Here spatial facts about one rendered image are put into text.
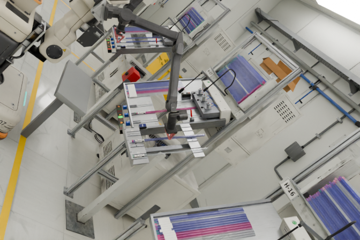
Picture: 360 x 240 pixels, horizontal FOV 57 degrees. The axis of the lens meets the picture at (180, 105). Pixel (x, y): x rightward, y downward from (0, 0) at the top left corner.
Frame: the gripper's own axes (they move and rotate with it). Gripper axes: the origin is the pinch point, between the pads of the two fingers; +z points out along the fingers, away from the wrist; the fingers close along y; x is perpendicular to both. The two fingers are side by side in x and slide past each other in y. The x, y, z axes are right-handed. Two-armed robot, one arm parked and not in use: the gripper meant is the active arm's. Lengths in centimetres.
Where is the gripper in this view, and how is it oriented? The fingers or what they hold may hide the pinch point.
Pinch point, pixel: (169, 137)
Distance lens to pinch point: 223.8
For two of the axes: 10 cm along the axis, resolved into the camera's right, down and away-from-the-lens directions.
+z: -1.2, 8.3, 5.5
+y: -2.8, -5.6, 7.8
